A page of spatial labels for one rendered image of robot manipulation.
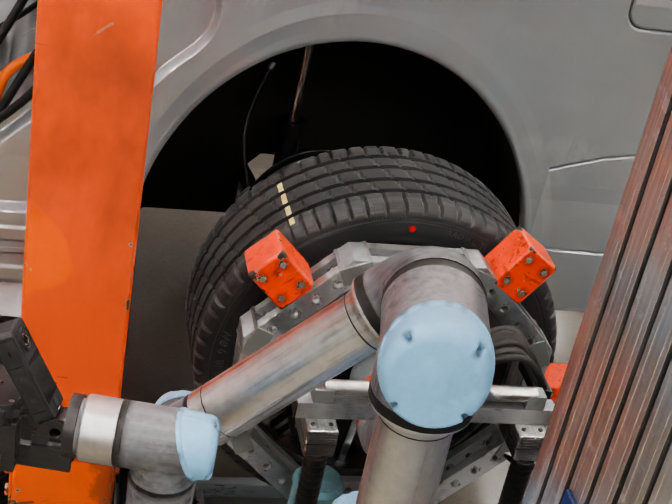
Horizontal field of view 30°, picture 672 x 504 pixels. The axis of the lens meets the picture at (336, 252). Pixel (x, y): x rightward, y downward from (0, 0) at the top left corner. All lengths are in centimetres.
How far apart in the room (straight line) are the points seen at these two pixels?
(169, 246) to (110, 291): 224
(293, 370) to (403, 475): 19
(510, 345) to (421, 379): 78
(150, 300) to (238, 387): 237
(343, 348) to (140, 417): 24
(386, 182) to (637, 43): 62
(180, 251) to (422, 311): 289
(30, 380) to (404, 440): 41
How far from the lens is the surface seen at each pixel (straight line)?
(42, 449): 144
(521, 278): 209
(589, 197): 261
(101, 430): 139
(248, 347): 206
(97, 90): 174
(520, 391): 199
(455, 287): 131
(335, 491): 213
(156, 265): 403
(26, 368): 139
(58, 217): 184
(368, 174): 215
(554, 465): 143
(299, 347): 145
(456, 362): 126
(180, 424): 139
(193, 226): 426
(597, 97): 251
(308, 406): 191
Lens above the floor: 212
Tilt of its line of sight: 30 degrees down
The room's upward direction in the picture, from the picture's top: 11 degrees clockwise
